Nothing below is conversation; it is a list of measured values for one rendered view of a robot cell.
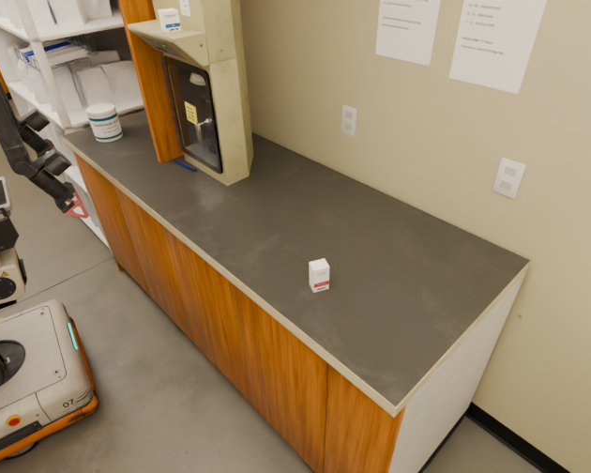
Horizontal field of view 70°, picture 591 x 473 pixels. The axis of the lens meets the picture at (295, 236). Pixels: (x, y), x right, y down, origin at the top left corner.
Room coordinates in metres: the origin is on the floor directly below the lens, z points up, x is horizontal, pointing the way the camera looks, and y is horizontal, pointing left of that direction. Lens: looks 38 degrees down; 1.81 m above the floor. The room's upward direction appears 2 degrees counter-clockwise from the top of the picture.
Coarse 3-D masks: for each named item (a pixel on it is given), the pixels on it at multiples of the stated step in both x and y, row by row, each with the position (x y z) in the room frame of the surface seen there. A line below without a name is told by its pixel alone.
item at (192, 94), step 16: (176, 64) 1.60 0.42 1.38; (176, 80) 1.62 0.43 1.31; (192, 80) 1.53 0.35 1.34; (208, 80) 1.46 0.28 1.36; (176, 96) 1.64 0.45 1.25; (192, 96) 1.55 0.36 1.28; (208, 96) 1.46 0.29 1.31; (176, 112) 1.66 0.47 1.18; (208, 112) 1.48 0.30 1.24; (192, 128) 1.58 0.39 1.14; (208, 128) 1.49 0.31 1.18; (192, 144) 1.60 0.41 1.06; (208, 144) 1.50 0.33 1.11; (208, 160) 1.52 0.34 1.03
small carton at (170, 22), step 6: (162, 12) 1.47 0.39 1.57; (168, 12) 1.48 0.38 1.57; (174, 12) 1.49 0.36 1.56; (162, 18) 1.48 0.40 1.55; (168, 18) 1.48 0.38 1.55; (174, 18) 1.49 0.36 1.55; (162, 24) 1.49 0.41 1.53; (168, 24) 1.47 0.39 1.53; (174, 24) 1.48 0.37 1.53; (162, 30) 1.50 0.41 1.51; (168, 30) 1.47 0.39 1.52; (174, 30) 1.48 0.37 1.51; (180, 30) 1.49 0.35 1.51
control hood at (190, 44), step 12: (132, 24) 1.61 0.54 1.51; (144, 24) 1.61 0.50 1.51; (156, 24) 1.60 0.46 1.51; (144, 36) 1.56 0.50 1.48; (156, 36) 1.46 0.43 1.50; (168, 36) 1.43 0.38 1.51; (180, 36) 1.42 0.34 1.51; (192, 36) 1.43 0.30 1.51; (204, 36) 1.46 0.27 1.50; (180, 48) 1.40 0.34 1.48; (192, 48) 1.42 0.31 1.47; (204, 48) 1.45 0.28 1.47; (192, 60) 1.46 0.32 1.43; (204, 60) 1.45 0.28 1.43
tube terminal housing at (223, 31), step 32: (160, 0) 1.65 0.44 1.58; (192, 0) 1.49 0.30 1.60; (224, 0) 1.52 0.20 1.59; (224, 32) 1.51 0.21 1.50; (192, 64) 1.54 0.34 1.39; (224, 64) 1.50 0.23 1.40; (224, 96) 1.49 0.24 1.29; (224, 128) 1.48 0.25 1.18; (192, 160) 1.64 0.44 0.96; (224, 160) 1.46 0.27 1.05
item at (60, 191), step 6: (54, 180) 1.20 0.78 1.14; (54, 186) 1.19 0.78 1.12; (60, 186) 1.20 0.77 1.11; (66, 186) 1.23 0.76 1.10; (48, 192) 1.18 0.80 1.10; (54, 192) 1.18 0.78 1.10; (60, 192) 1.19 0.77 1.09; (66, 192) 1.20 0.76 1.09; (72, 192) 1.20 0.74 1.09; (54, 198) 1.19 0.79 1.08; (60, 198) 1.19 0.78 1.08; (66, 198) 1.18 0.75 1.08; (60, 204) 1.16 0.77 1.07
